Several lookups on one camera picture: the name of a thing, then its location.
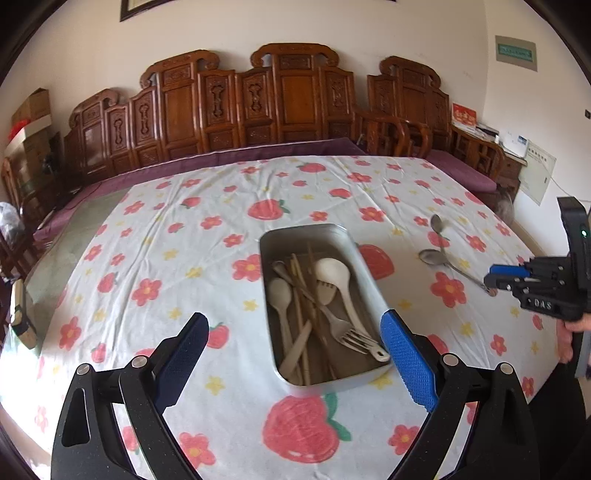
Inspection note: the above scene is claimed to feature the red card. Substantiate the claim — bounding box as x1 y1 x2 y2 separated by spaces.
451 102 478 128

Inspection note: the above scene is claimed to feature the green wall sign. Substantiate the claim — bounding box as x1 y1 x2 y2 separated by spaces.
495 35 539 73

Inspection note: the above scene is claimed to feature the grey plastic fork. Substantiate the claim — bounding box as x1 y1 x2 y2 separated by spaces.
318 302 373 357

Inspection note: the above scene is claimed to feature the carved wooden armchair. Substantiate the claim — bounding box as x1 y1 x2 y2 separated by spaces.
367 56 451 149
64 89 136 180

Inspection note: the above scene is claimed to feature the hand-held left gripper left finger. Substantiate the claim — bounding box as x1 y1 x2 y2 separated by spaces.
51 312 210 480

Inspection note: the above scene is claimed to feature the person's right hand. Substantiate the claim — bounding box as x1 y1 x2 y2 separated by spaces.
556 314 591 365

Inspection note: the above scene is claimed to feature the wooden round-back chair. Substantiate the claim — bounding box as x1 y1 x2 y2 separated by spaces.
355 115 433 160

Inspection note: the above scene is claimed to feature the large white plastic spoon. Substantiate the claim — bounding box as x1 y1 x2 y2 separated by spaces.
314 257 391 363

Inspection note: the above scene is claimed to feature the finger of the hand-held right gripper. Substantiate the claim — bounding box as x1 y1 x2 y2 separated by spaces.
485 274 519 296
490 264 532 280

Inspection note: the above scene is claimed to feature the rectangular metal tray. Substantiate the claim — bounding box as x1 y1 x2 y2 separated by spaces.
259 224 396 397

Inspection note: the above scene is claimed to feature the white cardboard box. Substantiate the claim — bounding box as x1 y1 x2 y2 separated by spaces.
4 115 54 158

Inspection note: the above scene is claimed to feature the white plastic fork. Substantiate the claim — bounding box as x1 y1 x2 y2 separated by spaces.
307 244 341 377

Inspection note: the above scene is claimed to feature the metal spoon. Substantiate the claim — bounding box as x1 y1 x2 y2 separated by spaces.
418 248 497 296
429 213 456 259

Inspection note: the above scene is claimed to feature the beige and black box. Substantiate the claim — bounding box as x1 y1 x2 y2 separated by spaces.
9 279 38 350

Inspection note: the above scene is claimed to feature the clear plastic bag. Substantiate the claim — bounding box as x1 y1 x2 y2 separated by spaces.
0 202 25 241

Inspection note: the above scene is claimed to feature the brown cardboard box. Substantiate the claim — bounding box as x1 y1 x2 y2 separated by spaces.
11 89 51 134

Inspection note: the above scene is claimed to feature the white paper wall poster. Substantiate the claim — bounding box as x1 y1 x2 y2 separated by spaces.
519 141 558 206

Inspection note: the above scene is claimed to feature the carved wooden bench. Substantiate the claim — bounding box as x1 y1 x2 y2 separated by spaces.
134 44 357 162

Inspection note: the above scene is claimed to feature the beige plastic knife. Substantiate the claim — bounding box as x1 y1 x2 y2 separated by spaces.
279 322 315 376

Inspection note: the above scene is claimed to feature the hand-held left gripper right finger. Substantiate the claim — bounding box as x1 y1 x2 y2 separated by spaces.
381 310 541 480

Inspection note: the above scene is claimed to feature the dark picture frame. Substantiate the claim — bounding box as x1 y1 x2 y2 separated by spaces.
120 0 398 23

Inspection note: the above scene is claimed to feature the beige plastic spoon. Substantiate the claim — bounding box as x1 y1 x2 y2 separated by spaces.
269 277 297 366

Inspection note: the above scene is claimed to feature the white and blue box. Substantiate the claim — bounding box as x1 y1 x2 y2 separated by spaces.
501 131 530 158

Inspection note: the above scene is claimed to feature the purple seat cushion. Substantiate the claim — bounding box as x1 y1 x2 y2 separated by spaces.
427 149 498 193

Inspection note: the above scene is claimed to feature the floral strawberry tablecloth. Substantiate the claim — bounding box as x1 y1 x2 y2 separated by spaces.
0 154 555 480

